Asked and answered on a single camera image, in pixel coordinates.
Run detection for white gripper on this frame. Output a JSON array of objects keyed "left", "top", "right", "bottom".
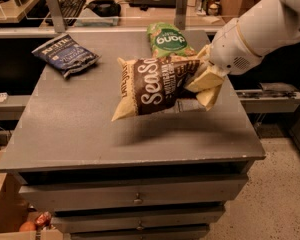
[{"left": 185, "top": 18, "right": 263, "bottom": 111}]

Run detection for brown Sea Salt chip bag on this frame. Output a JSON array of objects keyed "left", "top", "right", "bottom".
[{"left": 112, "top": 56, "right": 200, "bottom": 121}]

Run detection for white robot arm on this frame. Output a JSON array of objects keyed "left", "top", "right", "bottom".
[{"left": 185, "top": 0, "right": 300, "bottom": 110}]

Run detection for green chip bag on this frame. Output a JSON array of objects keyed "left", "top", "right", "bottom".
[{"left": 147, "top": 22, "right": 196, "bottom": 58}]

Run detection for blue chip bag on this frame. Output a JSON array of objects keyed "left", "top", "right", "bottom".
[{"left": 32, "top": 34, "right": 100, "bottom": 78}]

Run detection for small bottles on desk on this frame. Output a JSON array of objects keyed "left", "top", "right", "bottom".
[{"left": 195, "top": 0, "right": 221, "bottom": 16}]

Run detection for grey drawer cabinet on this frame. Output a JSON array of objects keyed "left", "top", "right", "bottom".
[{"left": 0, "top": 30, "right": 264, "bottom": 240}]

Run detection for black laptop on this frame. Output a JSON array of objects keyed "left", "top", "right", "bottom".
[{"left": 129, "top": 0, "right": 176, "bottom": 8}]

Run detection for black headphones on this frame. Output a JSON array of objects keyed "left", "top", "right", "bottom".
[{"left": 87, "top": 0, "right": 121, "bottom": 17}]

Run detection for black keyboard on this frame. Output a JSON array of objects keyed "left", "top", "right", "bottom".
[{"left": 52, "top": 0, "right": 86, "bottom": 26}]

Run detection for red snack packet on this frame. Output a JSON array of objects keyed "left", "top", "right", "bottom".
[{"left": 35, "top": 212, "right": 52, "bottom": 227}]

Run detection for orange fruit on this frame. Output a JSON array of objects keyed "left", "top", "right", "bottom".
[{"left": 19, "top": 221, "right": 36, "bottom": 232}]

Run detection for cardboard box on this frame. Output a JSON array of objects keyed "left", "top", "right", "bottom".
[{"left": 0, "top": 151, "right": 63, "bottom": 240}]

